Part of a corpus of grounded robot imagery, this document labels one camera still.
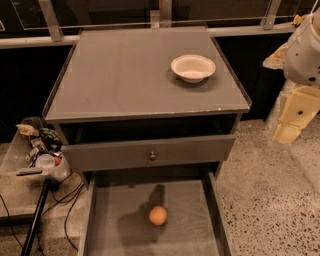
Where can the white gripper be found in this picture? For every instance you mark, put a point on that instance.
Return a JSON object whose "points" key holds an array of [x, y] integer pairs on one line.
{"points": [[304, 56]]}

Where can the orange fruit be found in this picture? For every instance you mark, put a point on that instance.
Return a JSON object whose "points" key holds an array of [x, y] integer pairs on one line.
{"points": [[158, 215]]}

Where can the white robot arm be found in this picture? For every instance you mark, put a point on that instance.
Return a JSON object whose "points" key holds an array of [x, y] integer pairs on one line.
{"points": [[299, 58]]}

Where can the brass drawer knob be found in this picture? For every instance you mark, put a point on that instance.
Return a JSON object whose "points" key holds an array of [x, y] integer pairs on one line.
{"points": [[152, 156]]}

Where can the grey drawer cabinet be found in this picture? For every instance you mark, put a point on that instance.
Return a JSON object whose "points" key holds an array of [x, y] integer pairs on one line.
{"points": [[117, 85]]}

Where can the grey middle drawer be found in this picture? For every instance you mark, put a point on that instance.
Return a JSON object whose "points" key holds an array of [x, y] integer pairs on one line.
{"points": [[117, 222]]}

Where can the grey drawer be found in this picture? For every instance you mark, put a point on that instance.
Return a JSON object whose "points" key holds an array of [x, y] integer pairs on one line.
{"points": [[135, 154], [117, 222]]}

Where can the grey top drawer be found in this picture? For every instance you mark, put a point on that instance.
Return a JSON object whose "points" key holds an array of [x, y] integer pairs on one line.
{"points": [[135, 154]]}

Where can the yellow object on ledge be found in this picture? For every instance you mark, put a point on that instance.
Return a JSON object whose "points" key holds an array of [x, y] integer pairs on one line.
{"points": [[298, 20]]}

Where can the white paper bowl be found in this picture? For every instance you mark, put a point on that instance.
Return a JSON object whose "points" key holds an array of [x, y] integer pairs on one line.
{"points": [[193, 68]]}

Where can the colourful snack bag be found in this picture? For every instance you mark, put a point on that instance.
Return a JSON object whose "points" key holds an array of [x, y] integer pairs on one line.
{"points": [[51, 136]]}

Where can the white cup in bin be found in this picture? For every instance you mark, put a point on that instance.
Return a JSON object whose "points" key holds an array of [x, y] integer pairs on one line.
{"points": [[45, 161]]}

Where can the clear plastic bin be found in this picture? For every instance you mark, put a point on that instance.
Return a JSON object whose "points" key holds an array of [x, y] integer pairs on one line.
{"points": [[26, 147]]}

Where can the black stand leg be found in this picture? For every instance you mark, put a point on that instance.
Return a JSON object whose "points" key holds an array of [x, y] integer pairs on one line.
{"points": [[28, 244]]}

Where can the metal railing frame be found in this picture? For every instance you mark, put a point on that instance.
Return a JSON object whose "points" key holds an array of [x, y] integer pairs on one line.
{"points": [[37, 23]]}

